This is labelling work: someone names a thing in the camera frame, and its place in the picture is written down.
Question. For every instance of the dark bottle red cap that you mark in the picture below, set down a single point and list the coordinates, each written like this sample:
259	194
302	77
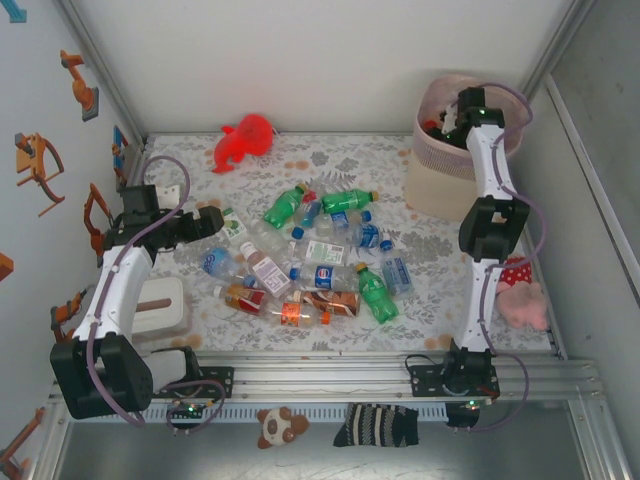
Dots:
428	123

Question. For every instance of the crushed clear plastic bottle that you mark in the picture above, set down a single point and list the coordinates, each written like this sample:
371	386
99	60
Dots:
270	240

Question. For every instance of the green plastic soda bottle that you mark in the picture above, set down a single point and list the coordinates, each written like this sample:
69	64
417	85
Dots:
377	295
347	201
282	207

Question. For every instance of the clear bottle purple label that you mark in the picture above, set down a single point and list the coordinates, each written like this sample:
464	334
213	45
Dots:
267	272

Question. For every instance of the orange drink bottle red label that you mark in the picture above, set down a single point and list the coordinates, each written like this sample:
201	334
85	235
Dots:
245	299

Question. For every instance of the clear bottle blue cap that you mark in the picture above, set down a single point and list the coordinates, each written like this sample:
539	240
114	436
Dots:
298	232

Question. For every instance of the clear bottle dark blue label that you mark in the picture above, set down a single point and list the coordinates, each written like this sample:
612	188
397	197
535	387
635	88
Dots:
369	235

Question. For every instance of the clear bottle orange label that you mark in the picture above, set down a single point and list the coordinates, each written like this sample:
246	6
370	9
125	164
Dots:
290	314

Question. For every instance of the blue label bottle blue cap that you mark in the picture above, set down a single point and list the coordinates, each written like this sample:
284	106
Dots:
342	218

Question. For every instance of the Pepsi bottle blue cap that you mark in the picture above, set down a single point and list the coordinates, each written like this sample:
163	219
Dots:
322	276

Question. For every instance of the light blue label water bottle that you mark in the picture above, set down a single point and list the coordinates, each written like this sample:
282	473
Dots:
397	272

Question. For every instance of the brown coffee drink bottle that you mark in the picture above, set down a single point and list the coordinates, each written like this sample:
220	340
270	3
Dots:
335	301

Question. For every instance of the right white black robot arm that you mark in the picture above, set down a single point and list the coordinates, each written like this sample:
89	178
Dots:
482	165

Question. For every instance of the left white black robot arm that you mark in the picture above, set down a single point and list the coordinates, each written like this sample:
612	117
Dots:
127	290

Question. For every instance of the pink mesh waste bin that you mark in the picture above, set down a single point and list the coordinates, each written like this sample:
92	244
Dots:
435	190

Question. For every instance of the red plush toy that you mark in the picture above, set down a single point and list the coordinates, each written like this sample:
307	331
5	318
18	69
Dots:
250	135

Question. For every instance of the white tissue box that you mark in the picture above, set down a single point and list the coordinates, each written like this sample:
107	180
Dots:
165	320

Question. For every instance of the floral table mat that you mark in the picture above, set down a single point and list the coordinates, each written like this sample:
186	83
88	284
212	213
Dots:
310	340

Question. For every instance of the pink plush toy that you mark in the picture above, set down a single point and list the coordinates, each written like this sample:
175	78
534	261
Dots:
522	300

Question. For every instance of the black controller board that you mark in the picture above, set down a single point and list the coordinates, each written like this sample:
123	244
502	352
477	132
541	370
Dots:
187	411
462	415

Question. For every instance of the brown teddy bear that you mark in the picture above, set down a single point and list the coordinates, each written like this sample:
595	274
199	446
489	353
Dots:
277	427

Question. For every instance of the black striped sock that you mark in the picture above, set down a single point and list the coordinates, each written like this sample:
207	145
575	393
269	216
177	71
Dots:
375	425

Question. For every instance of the blue orange wall sticker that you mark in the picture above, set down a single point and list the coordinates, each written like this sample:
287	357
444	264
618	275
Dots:
119	150

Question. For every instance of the aluminium corner post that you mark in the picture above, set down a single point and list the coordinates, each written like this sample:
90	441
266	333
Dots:
102	67
560	40

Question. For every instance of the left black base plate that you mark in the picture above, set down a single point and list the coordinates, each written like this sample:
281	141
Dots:
222	380

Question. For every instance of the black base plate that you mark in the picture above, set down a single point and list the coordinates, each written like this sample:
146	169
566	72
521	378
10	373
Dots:
222	380
425	382

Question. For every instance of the aluminium frame rail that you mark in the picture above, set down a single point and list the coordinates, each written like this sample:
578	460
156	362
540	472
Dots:
325	385

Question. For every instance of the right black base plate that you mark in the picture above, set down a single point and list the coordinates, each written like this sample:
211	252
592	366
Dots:
425	382

